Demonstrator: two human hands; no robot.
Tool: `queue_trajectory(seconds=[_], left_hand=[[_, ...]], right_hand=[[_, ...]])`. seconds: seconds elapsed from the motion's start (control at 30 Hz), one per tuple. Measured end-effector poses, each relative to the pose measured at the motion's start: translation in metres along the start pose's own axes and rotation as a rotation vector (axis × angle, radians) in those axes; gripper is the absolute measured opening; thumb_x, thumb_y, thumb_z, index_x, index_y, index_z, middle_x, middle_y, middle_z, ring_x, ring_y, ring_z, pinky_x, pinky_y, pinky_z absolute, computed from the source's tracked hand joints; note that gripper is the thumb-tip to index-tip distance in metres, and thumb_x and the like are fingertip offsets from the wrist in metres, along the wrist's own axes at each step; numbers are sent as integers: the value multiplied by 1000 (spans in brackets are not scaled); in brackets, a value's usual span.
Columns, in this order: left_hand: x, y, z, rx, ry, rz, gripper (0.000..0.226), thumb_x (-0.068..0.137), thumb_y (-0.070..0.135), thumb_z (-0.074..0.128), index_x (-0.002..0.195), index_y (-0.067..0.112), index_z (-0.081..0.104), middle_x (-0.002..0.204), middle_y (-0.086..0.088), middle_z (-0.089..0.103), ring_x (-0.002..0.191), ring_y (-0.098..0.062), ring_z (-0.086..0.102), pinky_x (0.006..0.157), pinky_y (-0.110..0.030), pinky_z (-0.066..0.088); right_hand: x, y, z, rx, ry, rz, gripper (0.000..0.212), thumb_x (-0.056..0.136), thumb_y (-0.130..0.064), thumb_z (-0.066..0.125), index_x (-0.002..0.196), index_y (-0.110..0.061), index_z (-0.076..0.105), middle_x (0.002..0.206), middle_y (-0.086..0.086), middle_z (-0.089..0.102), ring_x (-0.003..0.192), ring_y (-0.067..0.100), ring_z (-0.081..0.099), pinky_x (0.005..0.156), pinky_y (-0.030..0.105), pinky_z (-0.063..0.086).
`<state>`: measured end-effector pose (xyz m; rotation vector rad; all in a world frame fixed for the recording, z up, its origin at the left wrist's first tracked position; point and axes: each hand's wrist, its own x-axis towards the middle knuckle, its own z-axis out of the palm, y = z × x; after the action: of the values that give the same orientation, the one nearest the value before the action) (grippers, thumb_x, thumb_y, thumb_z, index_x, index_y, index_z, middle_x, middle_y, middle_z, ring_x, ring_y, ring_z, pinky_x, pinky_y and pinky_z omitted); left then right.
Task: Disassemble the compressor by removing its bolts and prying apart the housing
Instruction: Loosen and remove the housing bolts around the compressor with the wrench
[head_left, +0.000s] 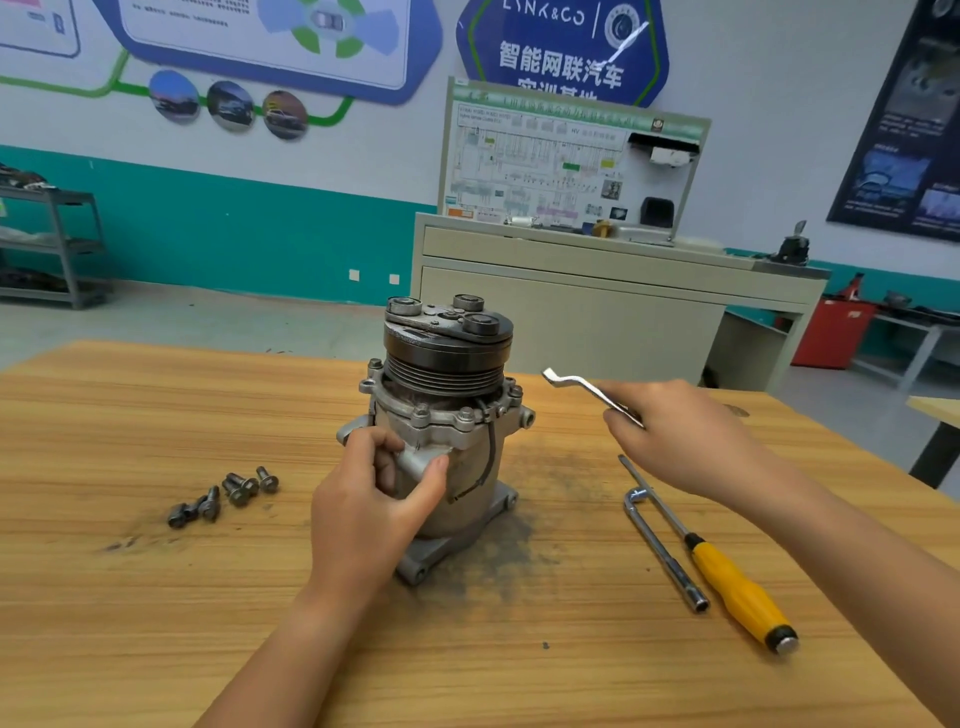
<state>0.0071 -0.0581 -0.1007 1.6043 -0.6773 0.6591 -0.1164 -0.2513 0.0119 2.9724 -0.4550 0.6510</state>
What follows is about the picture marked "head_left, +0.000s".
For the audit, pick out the person's left hand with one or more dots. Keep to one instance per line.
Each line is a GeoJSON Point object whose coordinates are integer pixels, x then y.
{"type": "Point", "coordinates": [368, 518]}

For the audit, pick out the person's right hand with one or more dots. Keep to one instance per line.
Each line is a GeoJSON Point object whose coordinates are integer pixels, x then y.
{"type": "Point", "coordinates": [683, 443]}

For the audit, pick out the silver combination wrench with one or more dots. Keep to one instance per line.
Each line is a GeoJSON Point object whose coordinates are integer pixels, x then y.
{"type": "Point", "coordinates": [585, 387]}

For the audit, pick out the grey metal compressor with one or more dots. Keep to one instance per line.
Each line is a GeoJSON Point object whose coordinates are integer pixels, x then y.
{"type": "Point", "coordinates": [450, 405]}

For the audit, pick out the person's right forearm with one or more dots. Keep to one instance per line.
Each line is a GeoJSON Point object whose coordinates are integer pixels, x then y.
{"type": "Point", "coordinates": [870, 593]}

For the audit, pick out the dark round table grommet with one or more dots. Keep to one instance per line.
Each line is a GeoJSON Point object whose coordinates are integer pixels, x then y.
{"type": "Point", "coordinates": [738, 410]}

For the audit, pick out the silver L-shaped socket wrench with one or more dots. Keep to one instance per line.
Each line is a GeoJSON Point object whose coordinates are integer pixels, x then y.
{"type": "Point", "coordinates": [668, 552]}

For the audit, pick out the beige workbench cabinet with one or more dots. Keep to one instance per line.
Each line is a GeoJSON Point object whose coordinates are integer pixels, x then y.
{"type": "Point", "coordinates": [600, 293]}

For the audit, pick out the red cabinet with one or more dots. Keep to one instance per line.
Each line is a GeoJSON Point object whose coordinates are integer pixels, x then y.
{"type": "Point", "coordinates": [833, 335]}

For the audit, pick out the small black device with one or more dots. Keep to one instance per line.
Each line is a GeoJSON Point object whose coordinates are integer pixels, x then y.
{"type": "Point", "coordinates": [791, 248]}

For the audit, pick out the wooden side table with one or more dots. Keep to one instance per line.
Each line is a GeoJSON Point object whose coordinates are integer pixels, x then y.
{"type": "Point", "coordinates": [938, 428]}

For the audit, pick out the white wiring display board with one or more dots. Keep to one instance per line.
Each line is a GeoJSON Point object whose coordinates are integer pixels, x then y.
{"type": "Point", "coordinates": [518, 158]}

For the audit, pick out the grey metal shelf cart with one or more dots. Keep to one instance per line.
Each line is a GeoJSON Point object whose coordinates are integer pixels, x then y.
{"type": "Point", "coordinates": [45, 248]}

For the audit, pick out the blue rounded infographic panel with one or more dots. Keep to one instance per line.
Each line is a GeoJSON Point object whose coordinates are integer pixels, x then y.
{"type": "Point", "coordinates": [225, 38]}

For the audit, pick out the dark wall poster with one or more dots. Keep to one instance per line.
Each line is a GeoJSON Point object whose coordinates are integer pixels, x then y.
{"type": "Point", "coordinates": [908, 128]}

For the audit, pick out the round photo wall decal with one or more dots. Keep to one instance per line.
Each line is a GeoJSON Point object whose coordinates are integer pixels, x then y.
{"type": "Point", "coordinates": [174, 96]}
{"type": "Point", "coordinates": [285, 114]}
{"type": "Point", "coordinates": [230, 105]}

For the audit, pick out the blue hexagon wall sign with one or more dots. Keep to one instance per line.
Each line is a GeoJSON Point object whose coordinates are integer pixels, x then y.
{"type": "Point", "coordinates": [555, 45]}

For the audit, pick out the white infographic wall panel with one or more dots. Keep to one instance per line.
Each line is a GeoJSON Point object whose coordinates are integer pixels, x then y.
{"type": "Point", "coordinates": [33, 23]}

